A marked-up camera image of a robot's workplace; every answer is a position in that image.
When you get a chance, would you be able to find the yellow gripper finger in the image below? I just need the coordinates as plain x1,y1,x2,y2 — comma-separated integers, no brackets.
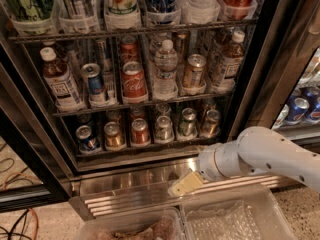
168,171,204,197

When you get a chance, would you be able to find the silver green 7up can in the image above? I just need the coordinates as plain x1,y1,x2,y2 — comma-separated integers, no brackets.
155,116,174,143

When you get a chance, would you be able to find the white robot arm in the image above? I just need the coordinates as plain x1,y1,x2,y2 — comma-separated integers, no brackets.
168,126,320,196

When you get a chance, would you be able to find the fridge bottom grille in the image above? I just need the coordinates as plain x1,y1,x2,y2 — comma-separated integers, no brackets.
68,154,320,222

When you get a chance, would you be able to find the green can bottom shelf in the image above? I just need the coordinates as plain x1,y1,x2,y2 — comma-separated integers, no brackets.
177,108,196,140

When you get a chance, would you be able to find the gold can bottom right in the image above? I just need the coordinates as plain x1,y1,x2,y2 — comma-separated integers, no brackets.
200,109,221,135

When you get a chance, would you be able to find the gold can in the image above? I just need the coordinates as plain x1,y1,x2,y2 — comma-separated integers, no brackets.
200,109,221,135
104,121,125,150

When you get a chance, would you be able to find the red can bottom shelf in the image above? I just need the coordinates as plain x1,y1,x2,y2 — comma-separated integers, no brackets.
131,118,150,145

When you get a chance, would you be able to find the gold can bottom left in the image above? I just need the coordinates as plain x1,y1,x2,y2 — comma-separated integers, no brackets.
104,121,125,150

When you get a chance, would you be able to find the gold can middle shelf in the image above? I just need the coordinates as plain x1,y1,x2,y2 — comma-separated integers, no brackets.
182,54,207,88

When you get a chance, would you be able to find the blue pepsi can bottom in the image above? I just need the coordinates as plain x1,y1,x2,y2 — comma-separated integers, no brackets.
75,125,101,153

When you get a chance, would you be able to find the red coca-cola can middle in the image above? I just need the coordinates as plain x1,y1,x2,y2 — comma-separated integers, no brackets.
121,61,147,101

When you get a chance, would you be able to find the red coca-cola can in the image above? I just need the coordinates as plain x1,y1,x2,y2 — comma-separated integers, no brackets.
121,61,147,101
120,35,140,64

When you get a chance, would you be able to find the fridge glass door right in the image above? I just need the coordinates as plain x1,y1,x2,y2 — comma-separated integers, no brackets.
226,0,320,140

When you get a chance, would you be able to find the pepsi can right fridge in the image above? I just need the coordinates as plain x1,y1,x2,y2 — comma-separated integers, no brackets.
285,97,309,125

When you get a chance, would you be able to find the red coca-cola can behind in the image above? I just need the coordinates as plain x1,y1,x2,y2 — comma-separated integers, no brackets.
120,35,140,64

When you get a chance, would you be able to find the blue red bull can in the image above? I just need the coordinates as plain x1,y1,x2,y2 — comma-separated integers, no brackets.
81,63,106,102

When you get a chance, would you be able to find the left clear plastic bin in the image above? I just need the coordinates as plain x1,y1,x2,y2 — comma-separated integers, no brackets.
76,207,186,240

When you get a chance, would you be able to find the clear plastic bin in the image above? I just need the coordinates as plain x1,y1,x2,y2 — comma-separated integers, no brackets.
180,185,297,240
76,207,186,240

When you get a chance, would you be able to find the right clear plastic bin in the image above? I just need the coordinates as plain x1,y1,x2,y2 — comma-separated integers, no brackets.
180,185,297,240

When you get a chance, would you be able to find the clear water bottle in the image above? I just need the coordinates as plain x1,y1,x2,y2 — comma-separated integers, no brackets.
154,39,178,100

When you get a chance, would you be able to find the tea bottle right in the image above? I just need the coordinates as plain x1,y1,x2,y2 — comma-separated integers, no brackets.
211,30,245,88

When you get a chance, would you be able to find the tea bottle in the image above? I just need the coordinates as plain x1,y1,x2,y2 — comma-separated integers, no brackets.
211,30,245,88
40,47,84,112

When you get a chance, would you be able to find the tea bottle left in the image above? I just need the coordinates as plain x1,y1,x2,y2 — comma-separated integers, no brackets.
40,47,84,112

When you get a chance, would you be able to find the green bottle top left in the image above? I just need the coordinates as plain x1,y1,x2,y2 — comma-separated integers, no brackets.
6,0,54,22

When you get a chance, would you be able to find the orange cable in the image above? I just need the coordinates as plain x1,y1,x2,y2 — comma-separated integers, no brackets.
27,207,40,240

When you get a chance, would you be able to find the black cable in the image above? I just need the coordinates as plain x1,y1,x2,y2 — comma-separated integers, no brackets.
0,209,31,240

